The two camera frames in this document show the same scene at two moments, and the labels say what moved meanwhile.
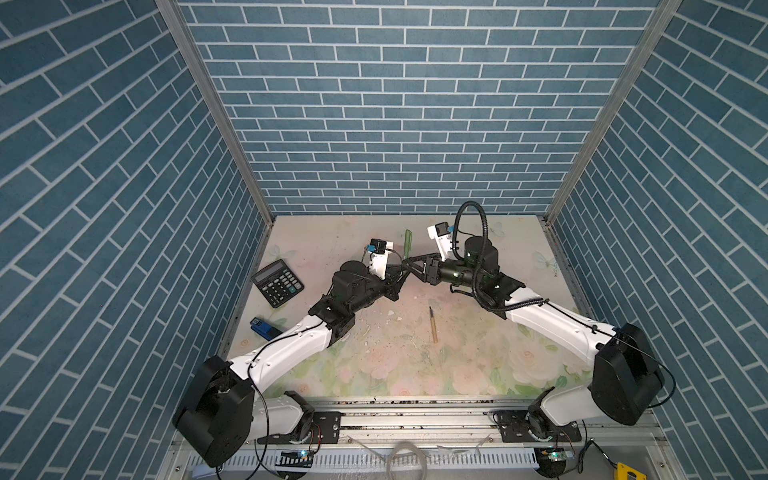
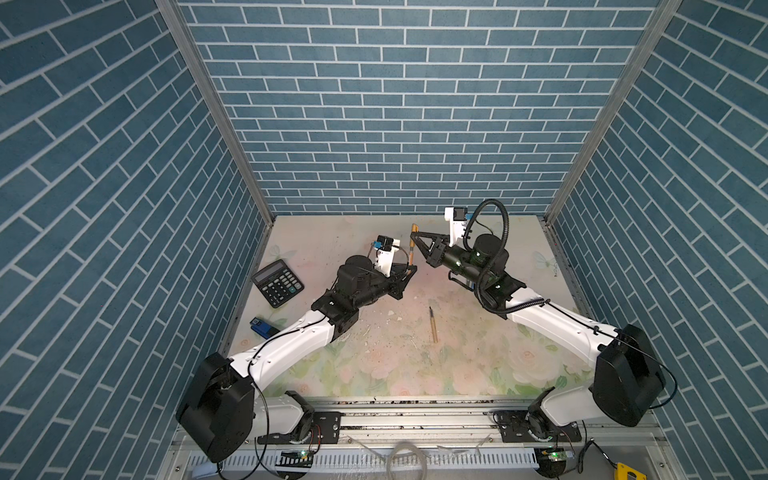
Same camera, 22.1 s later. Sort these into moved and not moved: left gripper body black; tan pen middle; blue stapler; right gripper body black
Moved: right gripper body black
Not moved: blue stapler; tan pen middle; left gripper body black
